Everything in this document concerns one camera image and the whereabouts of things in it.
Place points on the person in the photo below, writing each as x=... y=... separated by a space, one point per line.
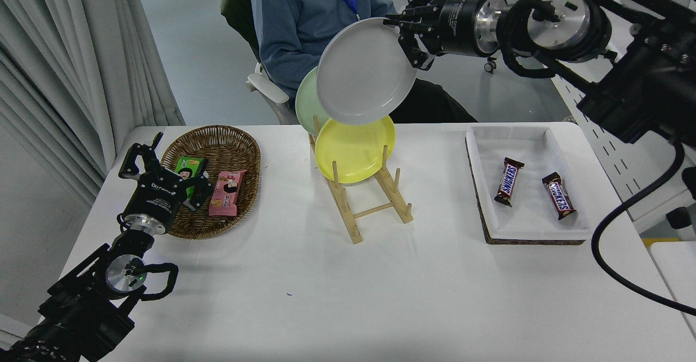
x=293 y=14

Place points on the white tray with cork base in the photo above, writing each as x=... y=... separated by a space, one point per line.
x=533 y=144

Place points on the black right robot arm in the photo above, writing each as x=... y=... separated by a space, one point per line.
x=641 y=68

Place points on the brown Snickers bar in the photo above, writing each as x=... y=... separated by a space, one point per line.
x=559 y=196
x=508 y=182

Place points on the white desk with perforated panel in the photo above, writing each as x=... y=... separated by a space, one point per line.
x=609 y=150

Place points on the pink snack pack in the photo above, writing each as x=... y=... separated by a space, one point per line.
x=225 y=193

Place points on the pale green plate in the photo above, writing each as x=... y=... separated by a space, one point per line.
x=307 y=104

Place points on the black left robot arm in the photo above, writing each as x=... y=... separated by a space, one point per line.
x=81 y=307

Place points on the wooden plate rack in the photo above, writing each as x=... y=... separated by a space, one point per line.
x=353 y=226

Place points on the white chair with dark backrest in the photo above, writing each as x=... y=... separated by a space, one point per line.
x=266 y=87

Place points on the brown wicker basket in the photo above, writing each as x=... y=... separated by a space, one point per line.
x=223 y=144

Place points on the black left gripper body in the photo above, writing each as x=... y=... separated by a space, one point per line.
x=160 y=196

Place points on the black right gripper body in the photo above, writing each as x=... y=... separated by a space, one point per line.
x=457 y=22

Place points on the yellow plate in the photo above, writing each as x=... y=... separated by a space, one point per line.
x=353 y=150

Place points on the green snack pack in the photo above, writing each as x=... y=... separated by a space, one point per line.
x=187 y=165

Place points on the black cylindrical post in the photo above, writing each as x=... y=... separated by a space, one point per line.
x=679 y=220

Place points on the grey plate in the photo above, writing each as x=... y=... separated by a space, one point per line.
x=364 y=74

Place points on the yellow flat object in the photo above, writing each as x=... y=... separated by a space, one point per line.
x=660 y=241

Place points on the pale grey curtain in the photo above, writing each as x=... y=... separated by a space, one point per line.
x=54 y=52

